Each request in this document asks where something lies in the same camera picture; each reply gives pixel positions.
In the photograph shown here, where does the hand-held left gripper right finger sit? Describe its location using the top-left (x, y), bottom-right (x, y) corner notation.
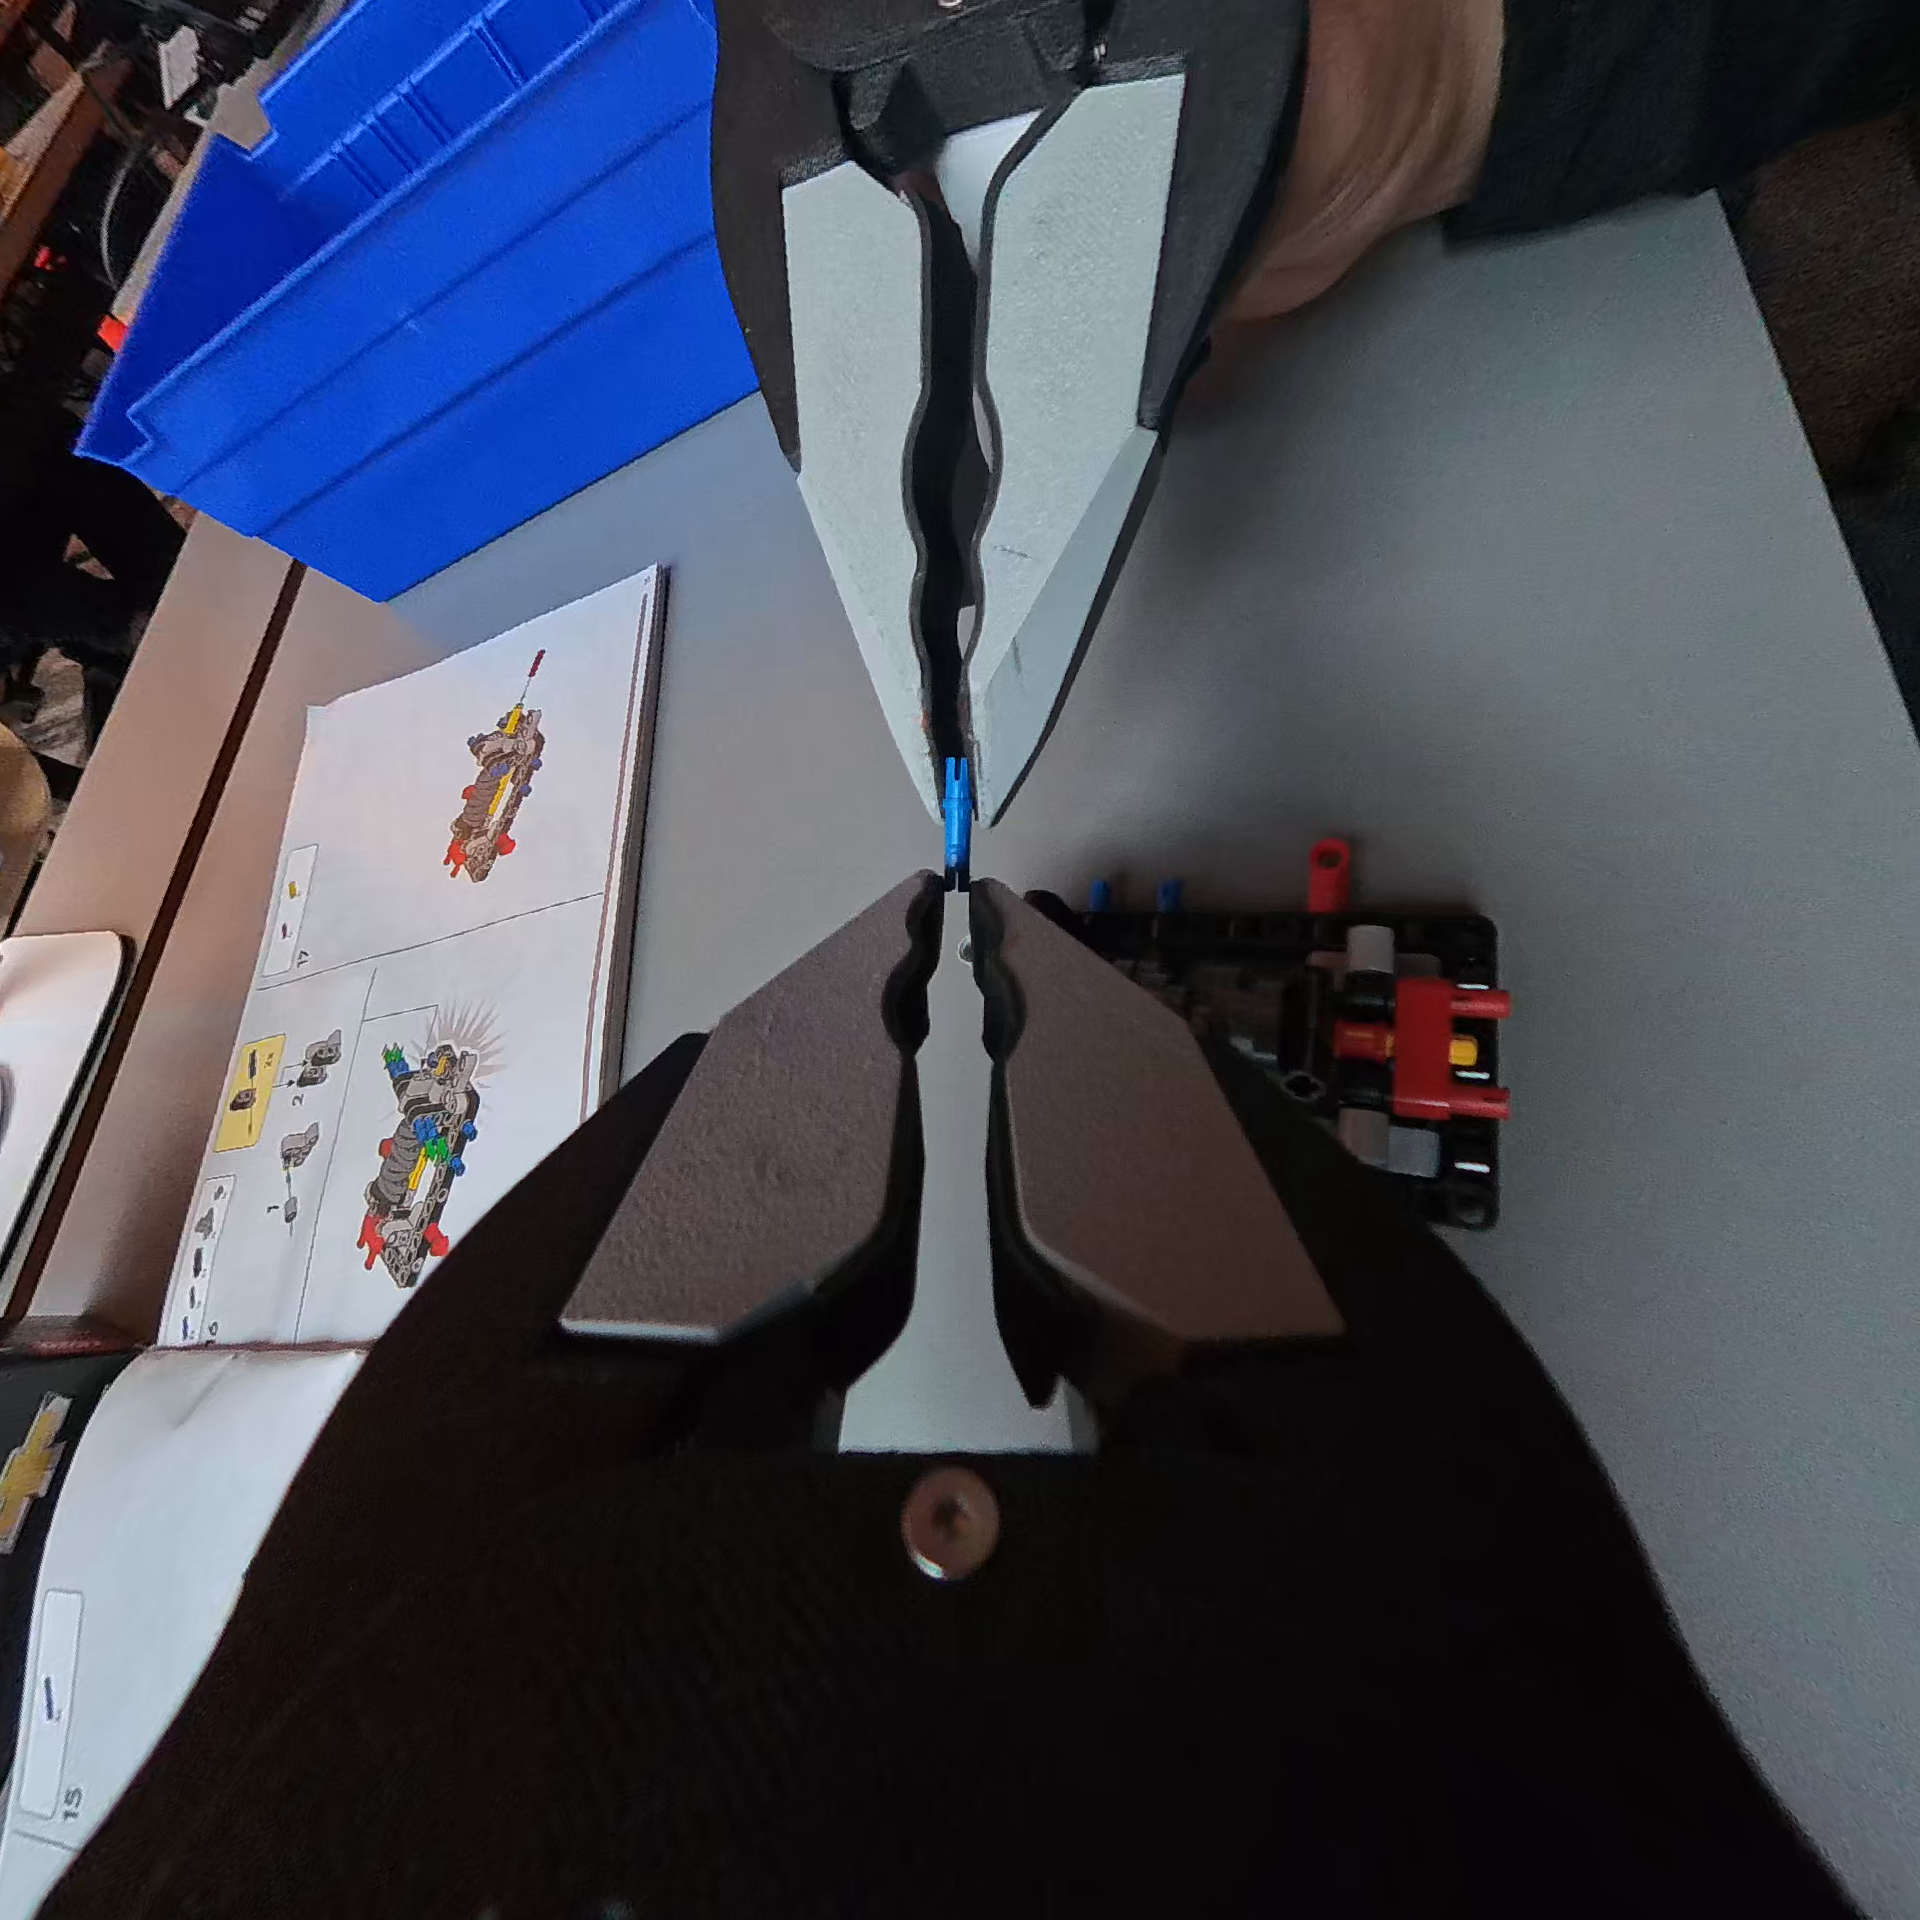
top-left (965, 877), bottom-right (1347, 1413)

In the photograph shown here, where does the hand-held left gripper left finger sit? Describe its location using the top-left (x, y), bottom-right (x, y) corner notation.
top-left (560, 872), bottom-right (943, 1387)

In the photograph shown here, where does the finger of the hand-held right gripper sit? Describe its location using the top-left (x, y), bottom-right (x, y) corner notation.
top-left (961, 74), bottom-right (1165, 837)
top-left (780, 156), bottom-right (981, 826)

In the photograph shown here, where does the black frame lego model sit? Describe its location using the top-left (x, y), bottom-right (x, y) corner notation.
top-left (1027, 834), bottom-right (1515, 1233)

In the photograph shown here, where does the person's right forearm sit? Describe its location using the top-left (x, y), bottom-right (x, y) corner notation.
top-left (1438, 0), bottom-right (1920, 244)

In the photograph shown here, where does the lego instruction booklet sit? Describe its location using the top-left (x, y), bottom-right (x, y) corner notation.
top-left (0, 562), bottom-right (671, 1862)

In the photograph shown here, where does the black lego set box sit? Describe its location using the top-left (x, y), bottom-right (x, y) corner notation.
top-left (0, 1320), bottom-right (160, 1650)

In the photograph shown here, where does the person's right hand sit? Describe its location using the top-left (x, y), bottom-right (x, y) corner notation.
top-left (1201, 0), bottom-right (1513, 334)

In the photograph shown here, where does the blue plastic bin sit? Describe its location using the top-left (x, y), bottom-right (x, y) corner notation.
top-left (74, 0), bottom-right (773, 606)

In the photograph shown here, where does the white monitor stand base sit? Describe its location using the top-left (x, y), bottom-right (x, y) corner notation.
top-left (0, 927), bottom-right (140, 1276)

